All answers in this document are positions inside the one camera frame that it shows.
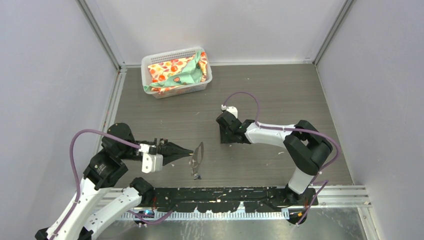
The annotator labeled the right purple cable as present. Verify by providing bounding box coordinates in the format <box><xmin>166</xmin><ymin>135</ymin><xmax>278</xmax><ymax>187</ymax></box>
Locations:
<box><xmin>222</xmin><ymin>92</ymin><xmax>342</xmax><ymax>227</ymax></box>

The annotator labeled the white plastic basket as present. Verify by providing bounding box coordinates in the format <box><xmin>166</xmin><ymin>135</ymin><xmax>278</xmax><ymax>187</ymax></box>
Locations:
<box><xmin>141</xmin><ymin>47</ymin><xmax>213</xmax><ymax>99</ymax></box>

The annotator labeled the purple cable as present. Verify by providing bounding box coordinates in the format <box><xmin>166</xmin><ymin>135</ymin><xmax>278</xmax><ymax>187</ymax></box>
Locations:
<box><xmin>47</xmin><ymin>129</ymin><xmax>179</xmax><ymax>240</ymax></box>
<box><xmin>222</xmin><ymin>92</ymin><xmax>342</xmax><ymax>227</ymax></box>

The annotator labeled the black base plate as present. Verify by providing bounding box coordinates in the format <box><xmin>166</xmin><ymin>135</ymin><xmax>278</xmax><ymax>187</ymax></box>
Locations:
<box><xmin>138</xmin><ymin>186</ymin><xmax>319</xmax><ymax>213</ymax></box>

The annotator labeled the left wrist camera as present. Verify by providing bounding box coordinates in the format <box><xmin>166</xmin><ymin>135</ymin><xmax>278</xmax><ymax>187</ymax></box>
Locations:
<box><xmin>138</xmin><ymin>143</ymin><xmax>164</xmax><ymax>174</ymax></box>

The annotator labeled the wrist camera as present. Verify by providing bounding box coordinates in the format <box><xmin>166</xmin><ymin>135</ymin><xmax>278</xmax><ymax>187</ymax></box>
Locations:
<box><xmin>220</xmin><ymin>104</ymin><xmax>238</xmax><ymax>119</ymax></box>
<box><xmin>138</xmin><ymin>143</ymin><xmax>164</xmax><ymax>174</ymax></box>

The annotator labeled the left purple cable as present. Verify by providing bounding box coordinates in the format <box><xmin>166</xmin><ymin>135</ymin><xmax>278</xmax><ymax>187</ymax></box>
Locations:
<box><xmin>47</xmin><ymin>129</ymin><xmax>179</xmax><ymax>240</ymax></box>

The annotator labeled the white cable duct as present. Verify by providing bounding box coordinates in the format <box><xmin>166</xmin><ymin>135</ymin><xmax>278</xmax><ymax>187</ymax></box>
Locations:
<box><xmin>117</xmin><ymin>209</ymin><xmax>290</xmax><ymax>221</ymax></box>

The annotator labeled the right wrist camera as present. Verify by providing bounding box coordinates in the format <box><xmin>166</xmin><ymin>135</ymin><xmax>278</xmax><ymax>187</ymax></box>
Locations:
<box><xmin>220</xmin><ymin>104</ymin><xmax>238</xmax><ymax>119</ymax></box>

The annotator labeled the floral cloth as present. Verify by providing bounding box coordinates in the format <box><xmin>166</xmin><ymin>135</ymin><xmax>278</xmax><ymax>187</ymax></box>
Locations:
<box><xmin>144</xmin><ymin>50</ymin><xmax>208</xmax><ymax>93</ymax></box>

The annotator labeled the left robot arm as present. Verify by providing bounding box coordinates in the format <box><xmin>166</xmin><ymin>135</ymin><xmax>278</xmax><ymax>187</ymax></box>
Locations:
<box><xmin>35</xmin><ymin>122</ymin><xmax>194</xmax><ymax>240</ymax></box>

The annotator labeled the metal key organizer plate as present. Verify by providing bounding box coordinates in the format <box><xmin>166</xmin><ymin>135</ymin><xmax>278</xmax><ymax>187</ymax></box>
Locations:
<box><xmin>189</xmin><ymin>142</ymin><xmax>204</xmax><ymax>178</ymax></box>

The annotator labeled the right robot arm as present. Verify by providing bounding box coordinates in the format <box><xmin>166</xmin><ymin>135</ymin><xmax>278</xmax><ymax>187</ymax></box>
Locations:
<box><xmin>216</xmin><ymin>110</ymin><xmax>333</xmax><ymax>206</ymax></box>

